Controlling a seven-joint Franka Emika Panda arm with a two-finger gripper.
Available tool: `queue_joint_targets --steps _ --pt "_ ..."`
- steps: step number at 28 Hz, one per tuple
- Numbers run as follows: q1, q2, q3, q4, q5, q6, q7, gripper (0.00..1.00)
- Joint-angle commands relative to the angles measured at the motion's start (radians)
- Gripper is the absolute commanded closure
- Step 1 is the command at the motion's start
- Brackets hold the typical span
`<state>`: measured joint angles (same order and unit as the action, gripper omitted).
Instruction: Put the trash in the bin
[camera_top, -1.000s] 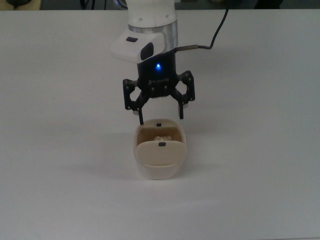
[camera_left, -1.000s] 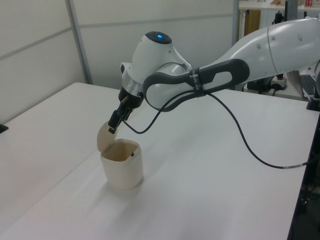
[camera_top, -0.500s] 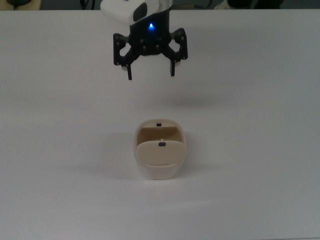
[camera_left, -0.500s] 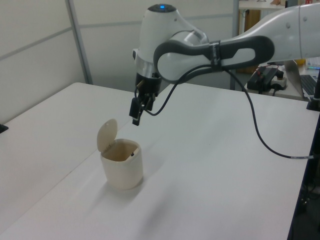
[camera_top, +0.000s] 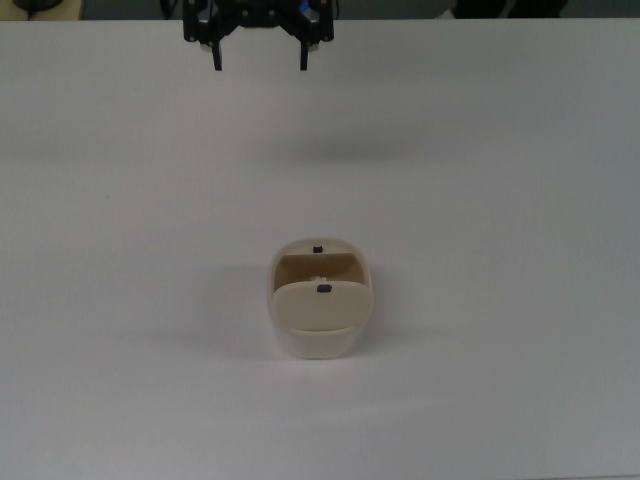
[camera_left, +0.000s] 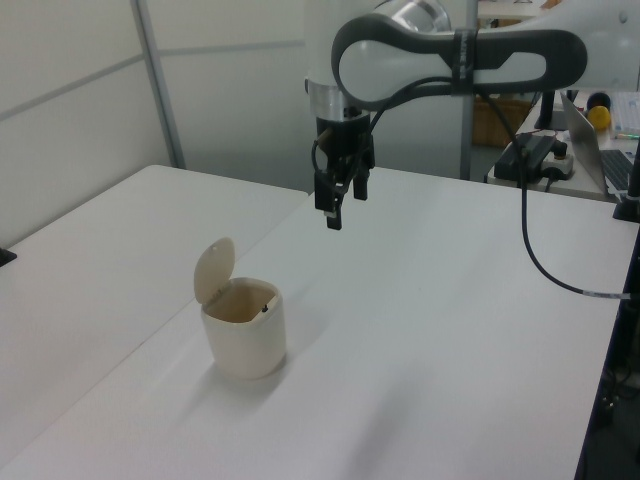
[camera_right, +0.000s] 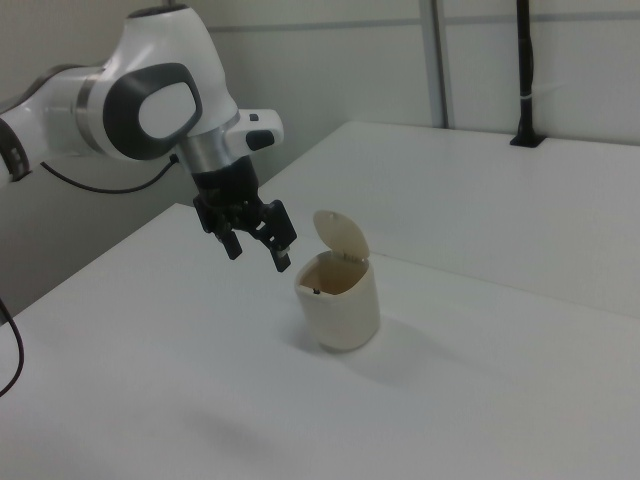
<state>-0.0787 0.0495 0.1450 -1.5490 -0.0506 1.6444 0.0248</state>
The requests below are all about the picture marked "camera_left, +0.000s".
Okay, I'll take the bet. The silver laptop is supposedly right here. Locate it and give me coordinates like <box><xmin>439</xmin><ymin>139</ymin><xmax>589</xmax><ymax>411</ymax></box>
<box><xmin>559</xmin><ymin>91</ymin><xmax>637</xmax><ymax>197</ymax></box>

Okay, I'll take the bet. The brown cardboard box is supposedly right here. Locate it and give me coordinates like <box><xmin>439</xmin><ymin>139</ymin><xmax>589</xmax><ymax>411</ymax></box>
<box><xmin>471</xmin><ymin>94</ymin><xmax>532</xmax><ymax>149</ymax></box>

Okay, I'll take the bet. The small white lidded bin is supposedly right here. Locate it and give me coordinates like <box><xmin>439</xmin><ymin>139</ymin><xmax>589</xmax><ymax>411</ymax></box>
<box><xmin>193</xmin><ymin>236</ymin><xmax>287</xmax><ymax>381</ymax></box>

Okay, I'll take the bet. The black cable strap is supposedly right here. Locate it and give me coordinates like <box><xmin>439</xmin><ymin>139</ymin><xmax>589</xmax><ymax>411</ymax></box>
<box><xmin>451</xmin><ymin>28</ymin><xmax>480</xmax><ymax>98</ymax></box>

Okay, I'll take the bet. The grey partition post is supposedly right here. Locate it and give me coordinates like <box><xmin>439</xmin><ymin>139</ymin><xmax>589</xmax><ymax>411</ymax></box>
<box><xmin>458</xmin><ymin>0</ymin><xmax>477</xmax><ymax>180</ymax></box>
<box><xmin>130</xmin><ymin>0</ymin><xmax>187</xmax><ymax>170</ymax></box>

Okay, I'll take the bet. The white background desk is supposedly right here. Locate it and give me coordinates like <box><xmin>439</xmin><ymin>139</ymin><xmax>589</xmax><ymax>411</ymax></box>
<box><xmin>483</xmin><ymin>128</ymin><xmax>622</xmax><ymax>203</ymax></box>

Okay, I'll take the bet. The grey emergency stop button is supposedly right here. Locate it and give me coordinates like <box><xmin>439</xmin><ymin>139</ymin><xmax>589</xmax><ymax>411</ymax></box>
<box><xmin>541</xmin><ymin>141</ymin><xmax>574</xmax><ymax>182</ymax></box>

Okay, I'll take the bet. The black monitor stand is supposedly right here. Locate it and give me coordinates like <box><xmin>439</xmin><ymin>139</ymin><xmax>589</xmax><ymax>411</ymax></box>
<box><xmin>534</xmin><ymin>91</ymin><xmax>569</xmax><ymax>132</ymax></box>

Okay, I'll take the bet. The black pole with clamp base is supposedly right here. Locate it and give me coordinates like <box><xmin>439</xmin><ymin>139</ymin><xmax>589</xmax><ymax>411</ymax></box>
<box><xmin>613</xmin><ymin>143</ymin><xmax>640</xmax><ymax>224</ymax></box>

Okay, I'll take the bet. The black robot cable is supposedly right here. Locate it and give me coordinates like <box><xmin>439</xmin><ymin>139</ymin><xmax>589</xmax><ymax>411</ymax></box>
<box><xmin>367</xmin><ymin>77</ymin><xmax>631</xmax><ymax>301</ymax></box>

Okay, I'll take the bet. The black table side frame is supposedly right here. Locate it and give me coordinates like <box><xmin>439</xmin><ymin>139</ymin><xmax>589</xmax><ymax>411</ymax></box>
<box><xmin>574</xmin><ymin>293</ymin><xmax>640</xmax><ymax>480</ymax></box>

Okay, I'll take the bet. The yellow round object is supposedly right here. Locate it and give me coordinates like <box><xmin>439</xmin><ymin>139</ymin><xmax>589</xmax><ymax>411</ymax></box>
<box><xmin>586</xmin><ymin>104</ymin><xmax>613</xmax><ymax>133</ymax></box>

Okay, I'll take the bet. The black power supply box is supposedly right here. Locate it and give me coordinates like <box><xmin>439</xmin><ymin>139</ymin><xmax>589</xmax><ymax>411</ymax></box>
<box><xmin>494</xmin><ymin>131</ymin><xmax>559</xmax><ymax>179</ymax></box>

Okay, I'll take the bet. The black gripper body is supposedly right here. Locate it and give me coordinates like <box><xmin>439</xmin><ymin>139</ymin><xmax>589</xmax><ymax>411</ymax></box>
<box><xmin>314</xmin><ymin>112</ymin><xmax>376</xmax><ymax>172</ymax></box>

